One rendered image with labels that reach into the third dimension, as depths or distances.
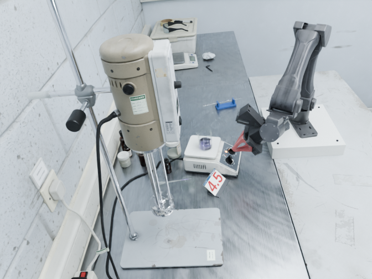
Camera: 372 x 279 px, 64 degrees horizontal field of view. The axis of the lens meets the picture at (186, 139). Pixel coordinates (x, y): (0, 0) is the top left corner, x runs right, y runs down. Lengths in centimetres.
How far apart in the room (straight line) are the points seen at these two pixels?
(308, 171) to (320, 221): 22
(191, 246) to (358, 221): 51
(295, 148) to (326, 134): 15
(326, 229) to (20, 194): 84
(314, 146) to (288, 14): 152
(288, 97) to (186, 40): 127
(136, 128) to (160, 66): 14
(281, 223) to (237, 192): 18
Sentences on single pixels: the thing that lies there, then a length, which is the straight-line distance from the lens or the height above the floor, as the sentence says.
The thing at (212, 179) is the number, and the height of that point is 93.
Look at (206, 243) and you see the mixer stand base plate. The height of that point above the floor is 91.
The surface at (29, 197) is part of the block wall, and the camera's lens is 83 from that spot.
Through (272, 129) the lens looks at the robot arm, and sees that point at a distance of 87.
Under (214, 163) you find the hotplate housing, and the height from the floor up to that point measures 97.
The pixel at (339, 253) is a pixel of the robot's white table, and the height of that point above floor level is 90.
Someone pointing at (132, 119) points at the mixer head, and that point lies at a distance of 61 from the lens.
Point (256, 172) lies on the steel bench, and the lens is 115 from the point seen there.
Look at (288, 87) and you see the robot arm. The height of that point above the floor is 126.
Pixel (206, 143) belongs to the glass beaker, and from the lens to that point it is 108.
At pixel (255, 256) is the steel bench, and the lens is 94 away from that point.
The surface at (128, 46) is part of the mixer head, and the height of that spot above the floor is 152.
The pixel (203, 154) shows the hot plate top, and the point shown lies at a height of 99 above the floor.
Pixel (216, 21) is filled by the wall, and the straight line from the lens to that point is 248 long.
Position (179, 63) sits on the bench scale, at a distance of 194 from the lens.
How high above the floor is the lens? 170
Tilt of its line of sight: 38 degrees down
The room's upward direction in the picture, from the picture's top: 7 degrees counter-clockwise
